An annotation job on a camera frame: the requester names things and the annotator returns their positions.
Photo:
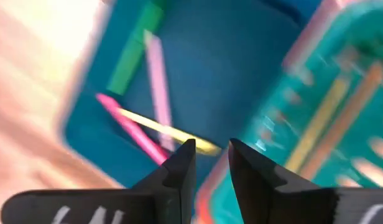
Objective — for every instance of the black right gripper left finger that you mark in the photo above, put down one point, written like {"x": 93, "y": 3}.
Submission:
{"x": 183, "y": 174}

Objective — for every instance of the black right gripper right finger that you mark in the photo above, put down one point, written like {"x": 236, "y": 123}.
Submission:
{"x": 266, "y": 193}

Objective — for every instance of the yellow highlighter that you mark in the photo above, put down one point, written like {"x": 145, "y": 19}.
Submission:
{"x": 179, "y": 135}

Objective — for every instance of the pink pen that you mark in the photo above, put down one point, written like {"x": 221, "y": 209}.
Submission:
{"x": 129, "y": 124}

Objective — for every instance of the lilac pen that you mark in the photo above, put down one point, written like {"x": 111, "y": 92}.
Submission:
{"x": 158, "y": 84}

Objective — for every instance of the green marker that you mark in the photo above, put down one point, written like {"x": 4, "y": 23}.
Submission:
{"x": 132, "y": 56}

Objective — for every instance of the blue plastic bin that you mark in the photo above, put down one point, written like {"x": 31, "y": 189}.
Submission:
{"x": 225, "y": 77}

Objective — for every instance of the green basket with orange rim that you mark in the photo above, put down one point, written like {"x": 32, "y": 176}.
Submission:
{"x": 350, "y": 46}

